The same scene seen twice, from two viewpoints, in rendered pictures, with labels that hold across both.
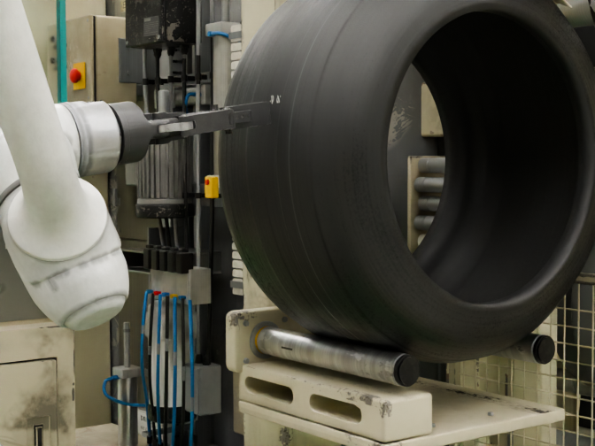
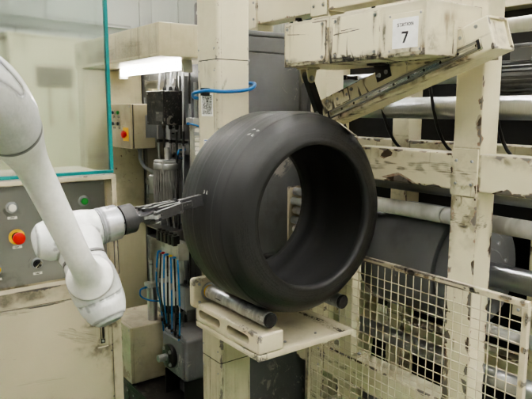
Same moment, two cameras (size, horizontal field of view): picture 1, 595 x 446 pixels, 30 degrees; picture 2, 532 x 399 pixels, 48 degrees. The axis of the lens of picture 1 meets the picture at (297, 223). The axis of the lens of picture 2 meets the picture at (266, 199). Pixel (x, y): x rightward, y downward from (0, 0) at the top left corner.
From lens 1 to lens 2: 0.36 m
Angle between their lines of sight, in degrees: 6
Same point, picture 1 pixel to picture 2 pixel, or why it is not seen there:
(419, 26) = (275, 158)
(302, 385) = (223, 320)
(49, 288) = (85, 311)
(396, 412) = (264, 340)
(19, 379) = not seen: hidden behind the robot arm
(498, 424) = (317, 340)
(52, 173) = (83, 267)
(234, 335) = (193, 290)
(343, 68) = (237, 182)
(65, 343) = not seen: hidden behind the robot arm
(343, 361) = (241, 311)
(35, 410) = not seen: hidden behind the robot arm
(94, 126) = (111, 222)
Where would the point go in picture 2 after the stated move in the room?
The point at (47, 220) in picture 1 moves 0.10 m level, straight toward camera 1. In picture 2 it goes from (82, 284) to (78, 299)
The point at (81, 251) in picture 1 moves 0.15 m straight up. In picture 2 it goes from (100, 295) to (96, 228)
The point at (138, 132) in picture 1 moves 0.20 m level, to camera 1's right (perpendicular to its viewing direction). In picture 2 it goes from (133, 221) to (214, 221)
